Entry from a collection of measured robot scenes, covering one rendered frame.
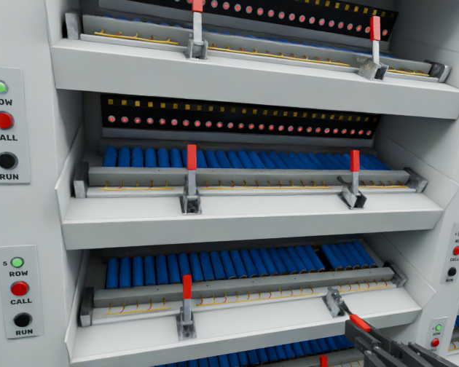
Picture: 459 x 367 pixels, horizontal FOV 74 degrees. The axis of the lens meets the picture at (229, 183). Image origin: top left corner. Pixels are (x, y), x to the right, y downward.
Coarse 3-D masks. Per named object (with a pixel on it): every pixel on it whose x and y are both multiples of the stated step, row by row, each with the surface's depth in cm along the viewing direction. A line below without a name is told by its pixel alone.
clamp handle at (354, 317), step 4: (340, 300) 53; (340, 304) 53; (340, 308) 52; (344, 308) 52; (348, 312) 51; (352, 312) 51; (352, 316) 50; (356, 316) 50; (352, 320) 49; (356, 320) 48; (360, 320) 48; (356, 324) 48; (360, 324) 48; (364, 324) 48; (364, 328) 47; (368, 328) 47
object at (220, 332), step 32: (384, 256) 67; (96, 288) 51; (320, 288) 58; (352, 288) 59; (416, 288) 59; (160, 320) 48; (224, 320) 49; (256, 320) 50; (288, 320) 51; (320, 320) 52; (384, 320) 57; (96, 352) 42; (128, 352) 43; (160, 352) 45; (192, 352) 47; (224, 352) 49
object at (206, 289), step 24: (120, 288) 49; (144, 288) 49; (168, 288) 50; (192, 288) 51; (216, 288) 52; (240, 288) 53; (264, 288) 54; (288, 288) 56; (312, 288) 56; (360, 288) 58; (120, 312) 47
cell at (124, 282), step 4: (120, 260) 55; (124, 260) 54; (128, 260) 54; (120, 264) 54; (124, 264) 53; (128, 264) 54; (120, 268) 53; (124, 268) 53; (128, 268) 53; (120, 272) 52; (124, 272) 52; (128, 272) 52; (120, 276) 52; (124, 276) 51; (128, 276) 52; (120, 280) 51; (124, 280) 50; (128, 280) 51; (120, 284) 50; (124, 284) 50; (128, 284) 50
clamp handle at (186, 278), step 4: (184, 276) 46; (188, 276) 46; (184, 280) 46; (188, 280) 46; (184, 284) 46; (188, 284) 46; (184, 288) 46; (188, 288) 46; (184, 292) 46; (188, 292) 46; (184, 296) 46; (188, 296) 46; (184, 300) 46; (188, 300) 46; (184, 304) 46; (188, 304) 46; (184, 308) 46; (188, 308) 46; (184, 312) 46; (188, 312) 46; (184, 316) 46; (188, 316) 46; (184, 320) 46; (188, 320) 46
